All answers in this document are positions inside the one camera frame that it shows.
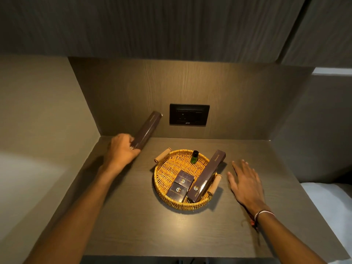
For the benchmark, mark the person's left hand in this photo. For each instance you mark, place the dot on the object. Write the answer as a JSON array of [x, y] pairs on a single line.
[[118, 152]]

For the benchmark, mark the person's right hand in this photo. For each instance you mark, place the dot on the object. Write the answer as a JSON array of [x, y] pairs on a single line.
[[249, 191]]

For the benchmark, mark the person's right little finger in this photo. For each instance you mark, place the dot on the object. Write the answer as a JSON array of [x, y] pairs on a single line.
[[257, 179]]

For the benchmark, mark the person's right middle finger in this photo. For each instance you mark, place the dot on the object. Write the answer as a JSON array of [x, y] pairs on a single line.
[[244, 167]]

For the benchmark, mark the person's right thumb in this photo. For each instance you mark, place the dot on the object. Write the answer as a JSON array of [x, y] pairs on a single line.
[[231, 180]]

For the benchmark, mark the person's left fingers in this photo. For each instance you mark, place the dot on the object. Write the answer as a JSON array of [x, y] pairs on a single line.
[[133, 147]]

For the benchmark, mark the long dark brown box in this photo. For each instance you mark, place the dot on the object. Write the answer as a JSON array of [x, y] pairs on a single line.
[[206, 175], [147, 129]]

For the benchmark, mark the person's left forearm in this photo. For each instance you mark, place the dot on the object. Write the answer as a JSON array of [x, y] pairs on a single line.
[[79, 214]]

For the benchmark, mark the person's right forearm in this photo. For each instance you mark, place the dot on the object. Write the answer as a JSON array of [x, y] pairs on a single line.
[[288, 239]]

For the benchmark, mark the white wristband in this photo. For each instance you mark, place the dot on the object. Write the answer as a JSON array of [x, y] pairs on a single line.
[[263, 213]]

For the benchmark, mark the round woven wicker basket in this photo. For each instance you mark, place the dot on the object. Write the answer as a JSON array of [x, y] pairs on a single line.
[[167, 173]]

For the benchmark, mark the small green bottle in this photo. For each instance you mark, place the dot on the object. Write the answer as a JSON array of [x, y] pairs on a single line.
[[194, 158]]

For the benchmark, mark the red wrist thread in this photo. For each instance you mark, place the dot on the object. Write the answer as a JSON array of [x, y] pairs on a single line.
[[253, 224]]

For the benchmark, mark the small dark brown box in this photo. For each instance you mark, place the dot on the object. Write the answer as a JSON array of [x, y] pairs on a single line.
[[177, 192], [184, 178]]

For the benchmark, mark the dark wooden overhead cabinet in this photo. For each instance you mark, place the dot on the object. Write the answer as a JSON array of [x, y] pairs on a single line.
[[151, 24]]

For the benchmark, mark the dark wooden cabinet door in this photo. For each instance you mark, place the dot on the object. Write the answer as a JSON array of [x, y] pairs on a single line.
[[321, 30]]

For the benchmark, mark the black wall socket panel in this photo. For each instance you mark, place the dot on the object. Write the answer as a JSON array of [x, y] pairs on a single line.
[[189, 114]]

